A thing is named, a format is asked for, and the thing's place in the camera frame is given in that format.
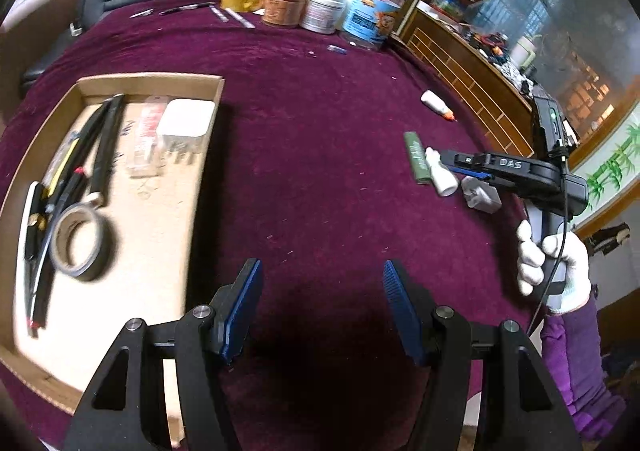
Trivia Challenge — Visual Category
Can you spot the black gold lipstick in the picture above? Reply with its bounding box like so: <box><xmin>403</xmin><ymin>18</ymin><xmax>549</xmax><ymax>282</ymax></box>
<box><xmin>24</xmin><ymin>181</ymin><xmax>47</xmax><ymax>261</ymax></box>

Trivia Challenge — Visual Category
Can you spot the purple sleeve forearm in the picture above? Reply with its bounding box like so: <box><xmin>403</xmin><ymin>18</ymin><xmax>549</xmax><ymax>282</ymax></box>
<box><xmin>541</xmin><ymin>299</ymin><xmax>626</xmax><ymax>441</ymax></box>

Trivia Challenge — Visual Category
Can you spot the clear plastic blister pack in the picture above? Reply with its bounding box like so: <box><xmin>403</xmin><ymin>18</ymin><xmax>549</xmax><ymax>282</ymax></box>
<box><xmin>127</xmin><ymin>96</ymin><xmax>169</xmax><ymax>178</ymax></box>

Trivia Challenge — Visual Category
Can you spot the brown label jar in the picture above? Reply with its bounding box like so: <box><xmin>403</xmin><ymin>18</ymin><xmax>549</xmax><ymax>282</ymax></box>
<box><xmin>262</xmin><ymin>0</ymin><xmax>307</xmax><ymax>28</ymax></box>

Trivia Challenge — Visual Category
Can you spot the cardboard tray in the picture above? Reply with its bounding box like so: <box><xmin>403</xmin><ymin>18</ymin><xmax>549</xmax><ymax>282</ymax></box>
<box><xmin>1</xmin><ymin>73</ymin><xmax>224</xmax><ymax>419</ymax></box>

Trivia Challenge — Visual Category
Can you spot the clear jar blue label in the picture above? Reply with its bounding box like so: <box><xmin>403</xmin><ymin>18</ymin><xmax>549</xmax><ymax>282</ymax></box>
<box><xmin>342</xmin><ymin>0</ymin><xmax>406</xmax><ymax>50</ymax></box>

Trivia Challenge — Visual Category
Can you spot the green lighter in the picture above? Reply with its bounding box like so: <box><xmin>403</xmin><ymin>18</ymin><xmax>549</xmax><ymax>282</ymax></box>
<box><xmin>404</xmin><ymin>131</ymin><xmax>431</xmax><ymax>184</ymax></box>

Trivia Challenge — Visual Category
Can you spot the white deli marker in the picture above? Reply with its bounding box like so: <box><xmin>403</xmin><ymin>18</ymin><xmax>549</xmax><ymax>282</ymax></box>
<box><xmin>14</xmin><ymin>181</ymin><xmax>41</xmax><ymax>336</ymax></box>

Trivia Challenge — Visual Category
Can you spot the black pen white tip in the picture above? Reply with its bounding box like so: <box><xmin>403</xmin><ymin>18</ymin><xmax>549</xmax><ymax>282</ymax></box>
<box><xmin>86</xmin><ymin>93</ymin><xmax>126</xmax><ymax>208</ymax></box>

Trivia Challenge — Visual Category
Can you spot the white gloved right hand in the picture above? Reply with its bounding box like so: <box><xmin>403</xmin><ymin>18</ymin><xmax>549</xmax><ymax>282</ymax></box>
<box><xmin>516</xmin><ymin>220</ymin><xmax>591</xmax><ymax>315</ymax></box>

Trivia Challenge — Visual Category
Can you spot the large white charger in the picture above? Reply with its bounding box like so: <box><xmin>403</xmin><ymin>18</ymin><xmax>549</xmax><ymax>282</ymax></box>
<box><xmin>460</xmin><ymin>176</ymin><xmax>502</xmax><ymax>214</ymax></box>

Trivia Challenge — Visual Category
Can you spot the white bottle orange cap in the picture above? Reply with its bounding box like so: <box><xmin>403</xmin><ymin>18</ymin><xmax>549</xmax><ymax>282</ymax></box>
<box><xmin>421</xmin><ymin>90</ymin><xmax>456</xmax><ymax>122</ymax></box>

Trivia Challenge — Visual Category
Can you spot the maroon tablecloth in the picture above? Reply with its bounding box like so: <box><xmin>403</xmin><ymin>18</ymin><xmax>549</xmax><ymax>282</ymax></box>
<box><xmin>1</xmin><ymin>0</ymin><xmax>532</xmax><ymax>450</ymax></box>

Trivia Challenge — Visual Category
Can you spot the white squeeze bottle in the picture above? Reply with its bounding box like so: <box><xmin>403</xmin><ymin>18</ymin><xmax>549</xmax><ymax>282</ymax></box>
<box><xmin>424</xmin><ymin>146</ymin><xmax>459</xmax><ymax>197</ymax></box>

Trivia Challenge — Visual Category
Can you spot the small blue battery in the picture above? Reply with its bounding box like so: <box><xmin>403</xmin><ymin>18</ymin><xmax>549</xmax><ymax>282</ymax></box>
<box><xmin>326</xmin><ymin>44</ymin><xmax>347</xmax><ymax>55</ymax></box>

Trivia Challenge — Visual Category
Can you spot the black yellow pen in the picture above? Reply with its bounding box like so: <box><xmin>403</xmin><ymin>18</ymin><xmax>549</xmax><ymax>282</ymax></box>
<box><xmin>42</xmin><ymin>130</ymin><xmax>79</xmax><ymax>198</ymax></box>

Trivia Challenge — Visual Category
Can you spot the small white plug adapter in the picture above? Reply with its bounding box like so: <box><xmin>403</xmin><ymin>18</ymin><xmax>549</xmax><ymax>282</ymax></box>
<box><xmin>156</xmin><ymin>98</ymin><xmax>217</xmax><ymax>153</ymax></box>

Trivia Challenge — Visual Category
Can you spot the white plastic jar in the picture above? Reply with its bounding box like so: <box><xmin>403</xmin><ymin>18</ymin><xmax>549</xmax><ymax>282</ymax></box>
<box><xmin>299</xmin><ymin>0</ymin><xmax>348</xmax><ymax>35</ymax></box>

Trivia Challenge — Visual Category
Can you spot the wooden brick pattern counter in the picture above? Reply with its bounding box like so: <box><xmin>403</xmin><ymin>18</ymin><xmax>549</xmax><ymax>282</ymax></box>
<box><xmin>400</xmin><ymin>10</ymin><xmax>534</xmax><ymax>156</ymax></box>

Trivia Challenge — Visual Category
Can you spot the black marker red cap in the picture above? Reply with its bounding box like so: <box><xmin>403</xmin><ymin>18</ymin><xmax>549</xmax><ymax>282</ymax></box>
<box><xmin>26</xmin><ymin>166</ymin><xmax>87</xmax><ymax>337</ymax></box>

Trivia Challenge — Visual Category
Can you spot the black pen silver band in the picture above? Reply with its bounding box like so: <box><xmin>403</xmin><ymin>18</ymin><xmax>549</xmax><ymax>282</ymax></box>
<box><xmin>46</xmin><ymin>98</ymin><xmax>112</xmax><ymax>214</ymax></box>

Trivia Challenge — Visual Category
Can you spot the black electrical tape roll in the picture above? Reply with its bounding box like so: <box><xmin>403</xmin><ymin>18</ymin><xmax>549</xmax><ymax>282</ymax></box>
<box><xmin>52</xmin><ymin>203</ymin><xmax>113</xmax><ymax>282</ymax></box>

